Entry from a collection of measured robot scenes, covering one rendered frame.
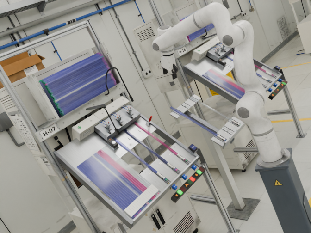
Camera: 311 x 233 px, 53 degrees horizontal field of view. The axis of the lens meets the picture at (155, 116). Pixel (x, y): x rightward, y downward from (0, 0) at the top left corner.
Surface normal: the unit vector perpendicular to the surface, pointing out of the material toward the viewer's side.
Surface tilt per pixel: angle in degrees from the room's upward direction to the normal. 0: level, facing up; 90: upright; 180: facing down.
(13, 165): 90
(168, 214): 90
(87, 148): 44
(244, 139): 90
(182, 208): 90
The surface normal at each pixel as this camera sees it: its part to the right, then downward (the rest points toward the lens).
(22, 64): 0.55, -0.33
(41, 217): 0.64, -0.08
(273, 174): -0.45, 0.44
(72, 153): 0.14, -0.69
